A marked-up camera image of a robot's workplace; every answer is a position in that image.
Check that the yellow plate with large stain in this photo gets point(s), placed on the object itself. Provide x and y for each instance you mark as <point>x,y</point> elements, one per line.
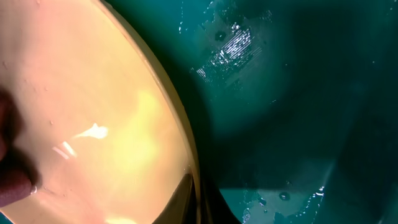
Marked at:
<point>101,120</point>

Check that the teal plastic tray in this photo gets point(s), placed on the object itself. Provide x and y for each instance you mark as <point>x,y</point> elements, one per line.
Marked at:
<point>293,104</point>

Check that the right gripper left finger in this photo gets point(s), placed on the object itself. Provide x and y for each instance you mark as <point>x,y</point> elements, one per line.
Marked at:
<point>181,208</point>

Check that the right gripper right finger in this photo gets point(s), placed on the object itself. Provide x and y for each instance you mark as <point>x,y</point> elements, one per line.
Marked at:
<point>214,209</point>

